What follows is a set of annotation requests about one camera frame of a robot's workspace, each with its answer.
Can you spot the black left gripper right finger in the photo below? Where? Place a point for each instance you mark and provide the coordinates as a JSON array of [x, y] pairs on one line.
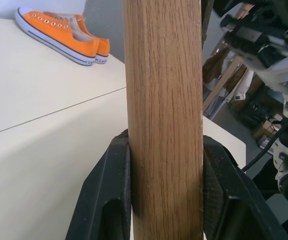
[[230, 190]]

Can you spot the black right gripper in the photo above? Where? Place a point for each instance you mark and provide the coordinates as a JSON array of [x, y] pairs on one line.
[[264, 32]]

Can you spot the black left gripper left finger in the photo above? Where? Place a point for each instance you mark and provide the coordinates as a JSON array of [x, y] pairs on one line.
[[101, 190]]

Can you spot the wooden board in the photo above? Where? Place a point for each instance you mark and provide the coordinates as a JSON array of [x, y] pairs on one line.
[[164, 120]]

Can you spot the light wooden rack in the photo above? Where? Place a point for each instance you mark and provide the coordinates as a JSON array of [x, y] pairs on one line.
[[224, 80]]

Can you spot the brown cardboard box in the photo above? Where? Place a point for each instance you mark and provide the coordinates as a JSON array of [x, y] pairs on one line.
[[265, 128]]

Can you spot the orange canvas sneaker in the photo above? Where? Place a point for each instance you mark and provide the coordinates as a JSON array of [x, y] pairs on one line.
[[101, 48], [59, 37]]

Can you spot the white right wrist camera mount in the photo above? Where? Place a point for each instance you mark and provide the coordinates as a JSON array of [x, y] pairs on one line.
[[281, 75]]

